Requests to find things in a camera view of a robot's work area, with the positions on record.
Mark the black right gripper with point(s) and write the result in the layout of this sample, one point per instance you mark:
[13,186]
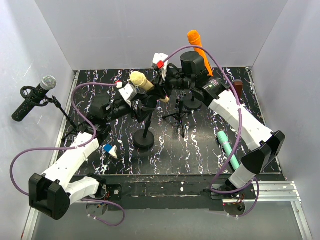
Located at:
[158,91]

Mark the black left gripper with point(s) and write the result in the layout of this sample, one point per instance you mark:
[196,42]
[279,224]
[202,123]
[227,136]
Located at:
[142,111]

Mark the cream wooden microphone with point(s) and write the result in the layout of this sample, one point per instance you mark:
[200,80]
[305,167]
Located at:
[140,80]

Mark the black round-base stand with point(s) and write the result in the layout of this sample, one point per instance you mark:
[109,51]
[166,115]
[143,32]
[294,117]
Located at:
[191,103]
[144,139]

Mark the black tripod microphone stand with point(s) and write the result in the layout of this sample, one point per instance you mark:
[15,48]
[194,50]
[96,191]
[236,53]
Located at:
[179,115]

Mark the orange microphone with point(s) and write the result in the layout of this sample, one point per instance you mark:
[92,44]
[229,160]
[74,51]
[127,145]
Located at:
[194,39]

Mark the mint green toy microphone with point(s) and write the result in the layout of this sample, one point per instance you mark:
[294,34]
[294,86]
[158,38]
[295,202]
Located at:
[224,142]

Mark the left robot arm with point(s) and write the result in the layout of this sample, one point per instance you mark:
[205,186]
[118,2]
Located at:
[53,192]

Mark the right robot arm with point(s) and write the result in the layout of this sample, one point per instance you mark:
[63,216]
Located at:
[263,143]

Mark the silver-headed black microphone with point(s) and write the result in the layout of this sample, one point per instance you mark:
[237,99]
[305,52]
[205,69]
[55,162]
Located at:
[34,97]

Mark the blue and white toy block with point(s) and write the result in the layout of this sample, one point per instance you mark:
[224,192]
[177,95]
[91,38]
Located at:
[111,150]

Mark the brown wooden metronome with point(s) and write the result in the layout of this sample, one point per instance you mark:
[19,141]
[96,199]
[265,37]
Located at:
[238,85]

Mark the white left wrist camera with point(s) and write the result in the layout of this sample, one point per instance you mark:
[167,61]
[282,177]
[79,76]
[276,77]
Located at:
[127,91]

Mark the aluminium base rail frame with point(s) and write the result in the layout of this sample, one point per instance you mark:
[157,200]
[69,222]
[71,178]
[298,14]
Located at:
[164,190]

